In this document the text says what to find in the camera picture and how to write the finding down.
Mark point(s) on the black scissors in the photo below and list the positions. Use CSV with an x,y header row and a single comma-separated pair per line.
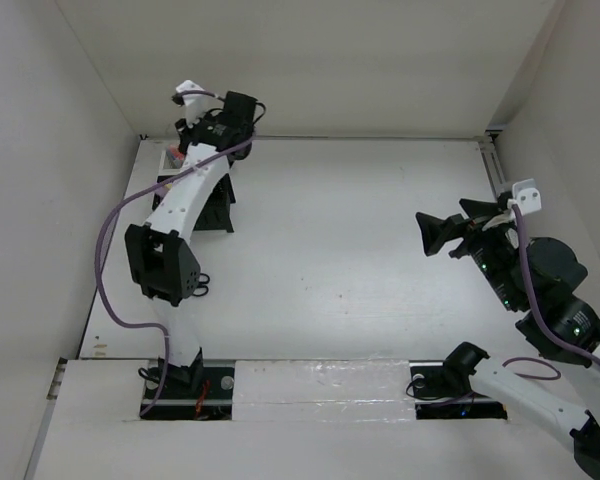
x,y
202,287

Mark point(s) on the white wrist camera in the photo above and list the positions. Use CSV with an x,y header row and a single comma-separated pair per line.
x,y
524,194
194,99

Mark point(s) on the black mesh organizer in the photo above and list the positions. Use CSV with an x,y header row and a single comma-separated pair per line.
x,y
215,210

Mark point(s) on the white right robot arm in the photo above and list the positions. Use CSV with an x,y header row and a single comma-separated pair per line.
x,y
536,276

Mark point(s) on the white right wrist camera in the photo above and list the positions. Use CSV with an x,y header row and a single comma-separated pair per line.
x,y
524,194

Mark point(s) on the white mesh organizer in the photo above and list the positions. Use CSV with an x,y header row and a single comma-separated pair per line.
x,y
166,168

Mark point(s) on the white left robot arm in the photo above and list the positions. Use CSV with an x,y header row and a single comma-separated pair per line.
x,y
161,260

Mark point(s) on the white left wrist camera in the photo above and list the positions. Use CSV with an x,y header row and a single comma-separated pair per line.
x,y
194,99

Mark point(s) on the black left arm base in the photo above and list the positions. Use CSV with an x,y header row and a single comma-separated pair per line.
x,y
202,391

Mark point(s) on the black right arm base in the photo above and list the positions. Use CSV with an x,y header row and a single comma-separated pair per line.
x,y
441,389

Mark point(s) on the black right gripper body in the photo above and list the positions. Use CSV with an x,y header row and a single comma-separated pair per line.
x,y
490,248

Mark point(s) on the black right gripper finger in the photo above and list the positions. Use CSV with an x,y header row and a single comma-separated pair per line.
x,y
436,232
479,210

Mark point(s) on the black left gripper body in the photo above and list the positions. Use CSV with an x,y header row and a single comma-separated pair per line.
x,y
188,130

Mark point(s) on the orange highlighter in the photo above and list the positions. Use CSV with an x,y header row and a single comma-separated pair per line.
x,y
174,155

